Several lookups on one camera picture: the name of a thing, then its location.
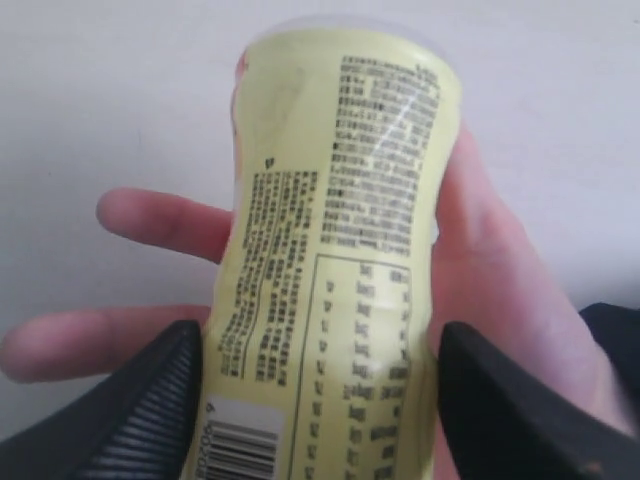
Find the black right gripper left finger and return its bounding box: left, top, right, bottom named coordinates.
left=1, top=320, right=202, bottom=480

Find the black-sleeved forearm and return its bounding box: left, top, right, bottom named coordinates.
left=580, top=302, right=639, bottom=408

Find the open bare hand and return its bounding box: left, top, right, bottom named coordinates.
left=0, top=122, right=639, bottom=451

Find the yellow bottle red cap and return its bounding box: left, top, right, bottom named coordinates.
left=184, top=18, right=461, bottom=480

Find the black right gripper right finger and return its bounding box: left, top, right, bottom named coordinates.
left=438, top=322, right=639, bottom=480

